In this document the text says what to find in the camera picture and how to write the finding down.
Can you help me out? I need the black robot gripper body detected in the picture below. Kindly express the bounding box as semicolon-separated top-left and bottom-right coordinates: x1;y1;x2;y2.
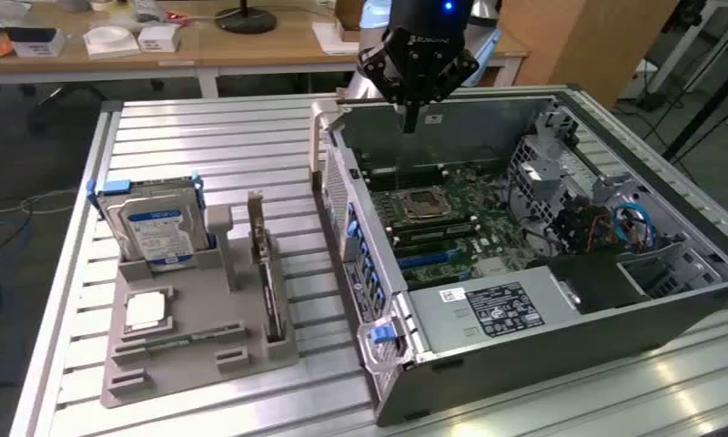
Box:
383;0;473;105

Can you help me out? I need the black graphics card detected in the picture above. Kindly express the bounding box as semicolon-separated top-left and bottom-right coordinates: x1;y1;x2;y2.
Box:
247;189;287;343

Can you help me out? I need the flat white paper box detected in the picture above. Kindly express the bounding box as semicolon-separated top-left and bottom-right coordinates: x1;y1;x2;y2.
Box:
312;20;363;56

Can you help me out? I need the wooden cabinet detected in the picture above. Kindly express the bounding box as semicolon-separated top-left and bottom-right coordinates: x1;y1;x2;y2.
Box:
501;0;682;110

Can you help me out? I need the wooden desk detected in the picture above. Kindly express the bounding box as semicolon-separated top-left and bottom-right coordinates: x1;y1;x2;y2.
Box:
0;0;530;99

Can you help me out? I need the black round lamp base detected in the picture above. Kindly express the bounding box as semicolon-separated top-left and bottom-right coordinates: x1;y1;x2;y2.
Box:
215;0;279;34

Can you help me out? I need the white floor box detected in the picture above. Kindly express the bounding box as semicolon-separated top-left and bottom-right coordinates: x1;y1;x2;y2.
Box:
617;57;661;100

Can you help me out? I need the silver metal disk bay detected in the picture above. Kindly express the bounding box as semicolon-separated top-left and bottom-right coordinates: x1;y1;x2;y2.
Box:
509;104;645;219

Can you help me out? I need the metal CPU socket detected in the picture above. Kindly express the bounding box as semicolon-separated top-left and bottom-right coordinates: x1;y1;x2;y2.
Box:
399;188;449;222

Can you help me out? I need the small white cardboard box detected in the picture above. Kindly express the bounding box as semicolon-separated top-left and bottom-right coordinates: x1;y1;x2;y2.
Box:
138;25;183;54

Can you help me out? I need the green motherboard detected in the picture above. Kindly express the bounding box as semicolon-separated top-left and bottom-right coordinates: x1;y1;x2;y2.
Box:
363;163;561;288

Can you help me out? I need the white box with round recess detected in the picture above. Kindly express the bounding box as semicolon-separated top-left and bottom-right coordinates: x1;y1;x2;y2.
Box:
83;26;142;60

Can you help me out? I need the silver chipset heatsink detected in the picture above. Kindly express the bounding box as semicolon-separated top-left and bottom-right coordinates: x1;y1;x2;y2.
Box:
477;259;515;277

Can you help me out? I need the hard disk in blue caddy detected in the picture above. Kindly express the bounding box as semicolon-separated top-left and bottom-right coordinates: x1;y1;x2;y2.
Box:
87;171;211;274

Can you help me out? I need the grey power supply unit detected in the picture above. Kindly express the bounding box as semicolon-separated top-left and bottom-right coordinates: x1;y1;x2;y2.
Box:
407;266;585;356

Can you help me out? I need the white box with dark lid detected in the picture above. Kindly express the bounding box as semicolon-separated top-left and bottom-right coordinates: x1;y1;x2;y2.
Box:
6;26;68;58

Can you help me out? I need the blue case latch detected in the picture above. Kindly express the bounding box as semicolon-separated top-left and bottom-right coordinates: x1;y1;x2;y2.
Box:
370;325;397;350

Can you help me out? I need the grey plastic parts rack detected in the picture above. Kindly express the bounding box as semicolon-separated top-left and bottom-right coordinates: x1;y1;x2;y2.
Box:
100;203;300;409

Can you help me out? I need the silver CPU chip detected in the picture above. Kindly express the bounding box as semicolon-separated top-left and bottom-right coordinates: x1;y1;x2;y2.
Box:
126;293;168;330

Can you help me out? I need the grey open PC case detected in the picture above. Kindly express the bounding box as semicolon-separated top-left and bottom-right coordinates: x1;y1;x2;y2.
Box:
307;83;728;427

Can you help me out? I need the blue flat wire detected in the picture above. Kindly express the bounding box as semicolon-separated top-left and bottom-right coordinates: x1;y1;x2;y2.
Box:
613;202;661;251

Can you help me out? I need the blue floor cable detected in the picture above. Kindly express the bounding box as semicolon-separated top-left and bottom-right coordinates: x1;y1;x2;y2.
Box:
0;199;38;388

